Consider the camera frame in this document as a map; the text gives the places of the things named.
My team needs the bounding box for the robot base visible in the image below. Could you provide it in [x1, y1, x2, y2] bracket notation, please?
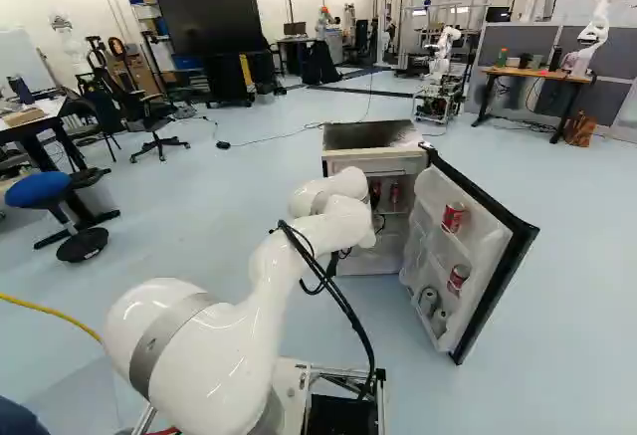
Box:
[118, 354, 388, 435]

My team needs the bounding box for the small black and white fridge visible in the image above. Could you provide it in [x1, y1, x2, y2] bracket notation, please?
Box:
[320, 118, 432, 277]

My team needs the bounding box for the silver drink can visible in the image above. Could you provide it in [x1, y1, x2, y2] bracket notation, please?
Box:
[416, 285, 439, 318]

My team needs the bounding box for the fridge door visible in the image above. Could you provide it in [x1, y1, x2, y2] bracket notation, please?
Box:
[399, 140, 541, 366]

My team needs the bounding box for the white robot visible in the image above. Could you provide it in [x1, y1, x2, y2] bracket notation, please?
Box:
[559, 0, 626, 78]
[414, 25, 469, 123]

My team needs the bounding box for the large black screen on stand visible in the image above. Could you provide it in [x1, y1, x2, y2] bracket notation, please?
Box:
[156, 0, 265, 108]

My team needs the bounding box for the black office chair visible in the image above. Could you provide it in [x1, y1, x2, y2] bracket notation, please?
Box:
[106, 64, 191, 164]

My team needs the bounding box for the grey waste bin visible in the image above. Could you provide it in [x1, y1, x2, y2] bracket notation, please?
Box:
[74, 175, 119, 220]

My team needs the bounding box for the wooden desk with black legs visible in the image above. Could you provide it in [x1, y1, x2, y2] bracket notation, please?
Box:
[471, 65, 596, 145]

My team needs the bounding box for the brown bag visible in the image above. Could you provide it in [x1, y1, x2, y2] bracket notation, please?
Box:
[564, 109, 597, 148]

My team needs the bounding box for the blue stool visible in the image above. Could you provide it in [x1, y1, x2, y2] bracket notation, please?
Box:
[4, 170, 109, 264]

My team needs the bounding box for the grey table with black legs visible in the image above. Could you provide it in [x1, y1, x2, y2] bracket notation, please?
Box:
[0, 94, 120, 251]

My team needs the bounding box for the yellow cable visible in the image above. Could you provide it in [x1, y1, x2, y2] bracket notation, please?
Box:
[0, 291, 104, 344]

